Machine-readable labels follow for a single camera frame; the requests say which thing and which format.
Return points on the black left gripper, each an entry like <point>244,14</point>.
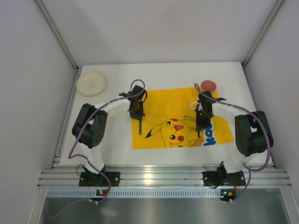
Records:
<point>137,115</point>

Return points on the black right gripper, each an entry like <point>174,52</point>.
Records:
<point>202,126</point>

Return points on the pink plastic cup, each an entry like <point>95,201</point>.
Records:
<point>208,85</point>

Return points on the yellow Pikachu placemat cloth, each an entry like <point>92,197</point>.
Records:
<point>170,122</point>

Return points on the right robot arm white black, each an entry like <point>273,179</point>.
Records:
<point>252,132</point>

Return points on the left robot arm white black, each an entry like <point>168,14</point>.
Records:
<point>90,124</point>

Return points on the cream round plate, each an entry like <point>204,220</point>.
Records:
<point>91,83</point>

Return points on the aluminium corner frame post left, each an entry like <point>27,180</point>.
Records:
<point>46,15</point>

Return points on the aluminium corner frame post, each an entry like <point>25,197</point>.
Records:
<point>46,15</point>
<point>264,29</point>

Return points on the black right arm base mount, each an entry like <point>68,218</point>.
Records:
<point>220,177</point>

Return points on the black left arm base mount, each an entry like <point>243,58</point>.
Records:
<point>89,179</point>

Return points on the aluminium front rail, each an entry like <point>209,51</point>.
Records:
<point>162,176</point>

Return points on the perforated cable duct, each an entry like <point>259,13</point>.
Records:
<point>140,193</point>

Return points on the aluminium corner frame post right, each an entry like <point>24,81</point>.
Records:
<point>264,29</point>

